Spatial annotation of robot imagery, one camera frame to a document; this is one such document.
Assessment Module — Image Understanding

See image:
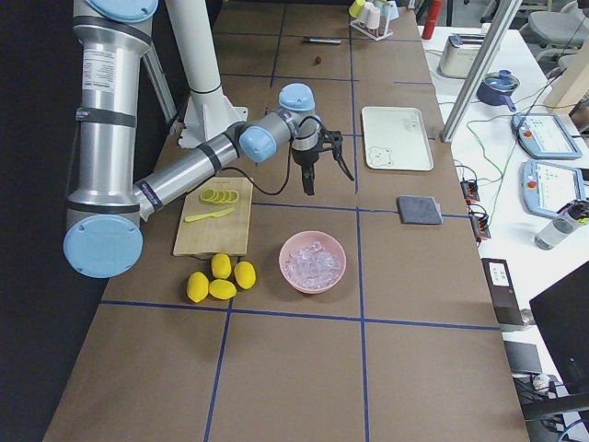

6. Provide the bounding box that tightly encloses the white bear serving tray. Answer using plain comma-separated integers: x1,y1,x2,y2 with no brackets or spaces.
361,106,434,172

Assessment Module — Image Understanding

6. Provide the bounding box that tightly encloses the white wire cup rack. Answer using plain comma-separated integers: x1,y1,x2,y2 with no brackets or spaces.
350,17,394,41

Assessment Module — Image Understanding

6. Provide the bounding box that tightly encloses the red bottle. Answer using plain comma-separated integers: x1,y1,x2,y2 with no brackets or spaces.
422,0,440,40

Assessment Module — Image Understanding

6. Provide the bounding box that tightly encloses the yellow cup on rack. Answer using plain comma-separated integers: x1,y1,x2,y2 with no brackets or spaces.
348,0,365,18

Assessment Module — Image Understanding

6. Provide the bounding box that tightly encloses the cream toaster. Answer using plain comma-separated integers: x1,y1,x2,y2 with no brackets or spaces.
437,33,485,79

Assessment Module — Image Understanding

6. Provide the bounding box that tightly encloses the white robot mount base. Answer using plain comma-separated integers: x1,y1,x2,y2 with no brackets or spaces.
179,91,248,148

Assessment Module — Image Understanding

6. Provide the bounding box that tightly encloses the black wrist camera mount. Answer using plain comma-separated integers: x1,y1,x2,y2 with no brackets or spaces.
319,129,354,181

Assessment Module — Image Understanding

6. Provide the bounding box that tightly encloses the whole yellow lemon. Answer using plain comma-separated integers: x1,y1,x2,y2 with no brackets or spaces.
186,272,210,303
234,261,257,290
209,279,237,300
211,253,232,280

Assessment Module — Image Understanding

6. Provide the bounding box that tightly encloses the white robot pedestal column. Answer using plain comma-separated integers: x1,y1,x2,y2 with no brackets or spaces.
166,0,221,94

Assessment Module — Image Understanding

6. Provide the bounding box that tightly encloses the black monitor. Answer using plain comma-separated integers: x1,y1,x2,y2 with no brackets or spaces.
522,263,588,421

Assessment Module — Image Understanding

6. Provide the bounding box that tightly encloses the brown box with label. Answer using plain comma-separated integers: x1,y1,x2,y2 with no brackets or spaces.
481,258,527,332

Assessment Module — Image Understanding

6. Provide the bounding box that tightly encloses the blue pot with lid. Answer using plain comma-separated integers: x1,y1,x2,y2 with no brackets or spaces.
477,69,520,112

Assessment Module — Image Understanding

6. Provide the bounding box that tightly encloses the pink cup on rack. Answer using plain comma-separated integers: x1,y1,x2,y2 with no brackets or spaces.
358,4,381,30

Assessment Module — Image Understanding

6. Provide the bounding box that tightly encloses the blue teach pendant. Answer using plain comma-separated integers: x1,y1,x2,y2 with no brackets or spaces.
522,159,586,218
512,112,583,160

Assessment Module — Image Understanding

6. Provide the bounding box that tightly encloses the wooden cutting board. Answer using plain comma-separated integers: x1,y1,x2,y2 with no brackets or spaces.
173,177,252,258

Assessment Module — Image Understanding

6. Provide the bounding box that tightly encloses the aluminium frame post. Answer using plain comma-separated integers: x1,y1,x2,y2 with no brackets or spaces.
440,0,522,143

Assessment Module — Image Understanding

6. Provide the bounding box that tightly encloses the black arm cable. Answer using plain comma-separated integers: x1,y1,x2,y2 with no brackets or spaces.
234,117,323,195

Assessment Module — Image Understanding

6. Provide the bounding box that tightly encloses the grey folded cloth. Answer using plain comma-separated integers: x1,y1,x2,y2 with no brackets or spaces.
397,195,443,226

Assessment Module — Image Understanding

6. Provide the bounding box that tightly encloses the pink bowl of ice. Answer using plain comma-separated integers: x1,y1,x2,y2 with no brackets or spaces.
279,231,347,295

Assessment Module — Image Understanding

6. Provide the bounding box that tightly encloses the yellow plastic knife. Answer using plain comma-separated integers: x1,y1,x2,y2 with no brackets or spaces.
183,208,234,223

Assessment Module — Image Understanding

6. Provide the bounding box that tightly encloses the clear water bottle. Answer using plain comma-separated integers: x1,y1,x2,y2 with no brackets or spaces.
534,200,588,250

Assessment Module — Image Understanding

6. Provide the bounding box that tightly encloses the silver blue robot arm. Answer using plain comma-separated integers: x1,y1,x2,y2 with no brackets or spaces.
63,1,319,279

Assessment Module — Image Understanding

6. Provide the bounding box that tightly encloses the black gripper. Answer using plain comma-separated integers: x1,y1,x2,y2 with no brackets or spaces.
292,148,319,195

